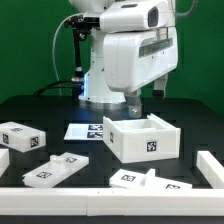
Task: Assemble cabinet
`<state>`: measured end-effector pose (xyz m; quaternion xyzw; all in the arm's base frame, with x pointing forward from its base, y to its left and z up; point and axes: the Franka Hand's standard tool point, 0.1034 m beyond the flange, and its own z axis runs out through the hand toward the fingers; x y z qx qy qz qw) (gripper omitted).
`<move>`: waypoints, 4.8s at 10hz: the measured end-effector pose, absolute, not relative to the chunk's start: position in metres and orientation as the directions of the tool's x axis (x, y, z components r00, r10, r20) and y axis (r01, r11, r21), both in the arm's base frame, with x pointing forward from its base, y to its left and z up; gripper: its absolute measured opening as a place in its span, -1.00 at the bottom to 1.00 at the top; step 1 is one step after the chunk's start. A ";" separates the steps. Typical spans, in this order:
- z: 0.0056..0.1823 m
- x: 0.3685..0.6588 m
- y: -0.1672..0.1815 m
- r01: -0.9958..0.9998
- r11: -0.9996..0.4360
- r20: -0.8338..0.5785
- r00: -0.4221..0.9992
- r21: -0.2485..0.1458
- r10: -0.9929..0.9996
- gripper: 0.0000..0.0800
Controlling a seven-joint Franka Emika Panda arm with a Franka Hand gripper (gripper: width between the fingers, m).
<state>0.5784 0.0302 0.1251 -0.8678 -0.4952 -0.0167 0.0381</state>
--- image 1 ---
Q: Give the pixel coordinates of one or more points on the white marker sheet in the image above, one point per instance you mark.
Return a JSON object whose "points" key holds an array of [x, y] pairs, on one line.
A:
{"points": [[84, 132]]}

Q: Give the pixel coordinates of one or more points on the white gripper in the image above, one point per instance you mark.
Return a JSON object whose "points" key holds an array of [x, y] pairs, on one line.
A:
{"points": [[134, 59]]}

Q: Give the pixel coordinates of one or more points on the white right rail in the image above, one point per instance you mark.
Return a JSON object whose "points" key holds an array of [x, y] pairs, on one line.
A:
{"points": [[211, 169]]}

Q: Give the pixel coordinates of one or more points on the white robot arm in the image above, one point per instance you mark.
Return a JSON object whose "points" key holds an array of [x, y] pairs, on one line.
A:
{"points": [[96, 91]]}

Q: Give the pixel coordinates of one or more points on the white door panel with tags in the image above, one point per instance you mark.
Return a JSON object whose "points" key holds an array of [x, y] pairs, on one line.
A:
{"points": [[133, 180]]}

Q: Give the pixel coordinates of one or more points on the white front rail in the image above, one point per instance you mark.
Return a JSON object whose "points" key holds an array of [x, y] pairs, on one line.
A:
{"points": [[111, 201]]}

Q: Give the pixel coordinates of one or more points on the white cabinet top block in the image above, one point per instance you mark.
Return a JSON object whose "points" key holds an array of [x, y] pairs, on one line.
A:
{"points": [[20, 137]]}

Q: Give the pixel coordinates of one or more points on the white left rail piece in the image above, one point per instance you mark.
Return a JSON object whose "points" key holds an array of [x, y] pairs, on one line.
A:
{"points": [[4, 160]]}

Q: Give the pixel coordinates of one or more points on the white cabinet body box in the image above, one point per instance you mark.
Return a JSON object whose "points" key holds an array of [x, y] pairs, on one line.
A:
{"points": [[141, 140]]}

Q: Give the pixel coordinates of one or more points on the white door panel with knob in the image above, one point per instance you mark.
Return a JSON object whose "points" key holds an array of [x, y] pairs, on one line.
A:
{"points": [[55, 171]]}

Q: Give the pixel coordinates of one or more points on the black camera on stand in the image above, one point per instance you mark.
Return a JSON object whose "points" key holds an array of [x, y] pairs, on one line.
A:
{"points": [[81, 27]]}

